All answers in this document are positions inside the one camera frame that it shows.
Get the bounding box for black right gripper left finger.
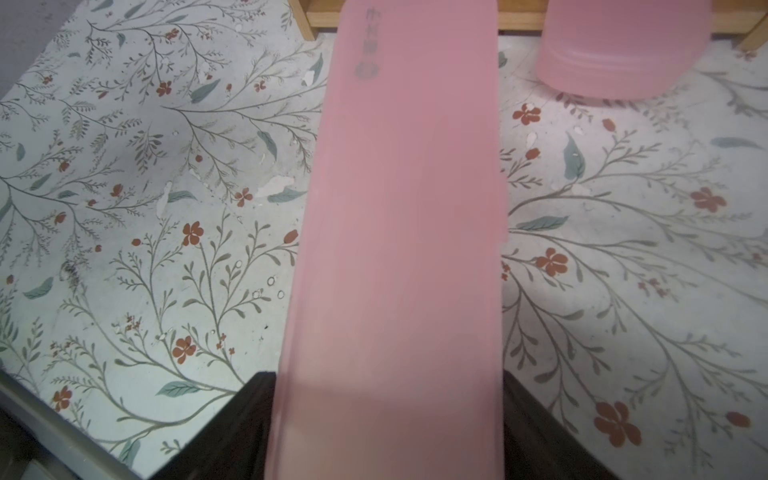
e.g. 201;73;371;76
153;372;276;480

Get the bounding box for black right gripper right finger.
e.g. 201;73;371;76
502;371;617;480

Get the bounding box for pink pencil case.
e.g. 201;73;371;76
536;0;713;100
265;1;507;479

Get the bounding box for wooden three-tier shelf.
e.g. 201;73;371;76
288;0;767;52

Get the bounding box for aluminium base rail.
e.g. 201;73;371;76
1;372;140;480

